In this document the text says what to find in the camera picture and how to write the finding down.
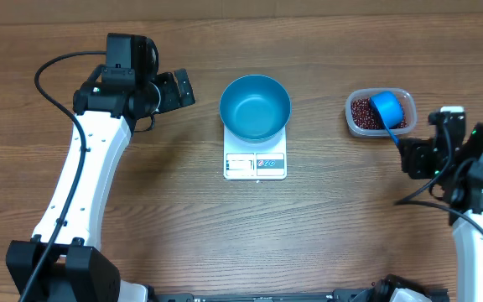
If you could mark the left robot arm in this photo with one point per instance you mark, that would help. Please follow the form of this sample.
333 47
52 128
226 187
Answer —
62 261

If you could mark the red adzuki beans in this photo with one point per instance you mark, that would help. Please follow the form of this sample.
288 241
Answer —
365 117

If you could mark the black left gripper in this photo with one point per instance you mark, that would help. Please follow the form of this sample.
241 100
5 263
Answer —
173 98

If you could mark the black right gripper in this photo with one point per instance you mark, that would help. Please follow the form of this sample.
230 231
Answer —
415 160

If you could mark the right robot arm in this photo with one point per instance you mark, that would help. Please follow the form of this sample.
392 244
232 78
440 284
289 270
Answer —
453 160

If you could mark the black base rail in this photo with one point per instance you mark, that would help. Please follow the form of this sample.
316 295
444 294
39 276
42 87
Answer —
338 295

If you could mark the blue metal bowl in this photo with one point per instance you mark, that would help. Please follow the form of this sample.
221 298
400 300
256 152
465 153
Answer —
255 107

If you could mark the white digital kitchen scale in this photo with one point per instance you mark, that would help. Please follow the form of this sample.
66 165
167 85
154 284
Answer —
262 160

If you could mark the blue plastic measuring scoop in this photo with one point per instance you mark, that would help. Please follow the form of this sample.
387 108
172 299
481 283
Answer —
389 110

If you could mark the clear plastic food container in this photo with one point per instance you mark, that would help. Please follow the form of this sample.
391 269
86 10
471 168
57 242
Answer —
405 99

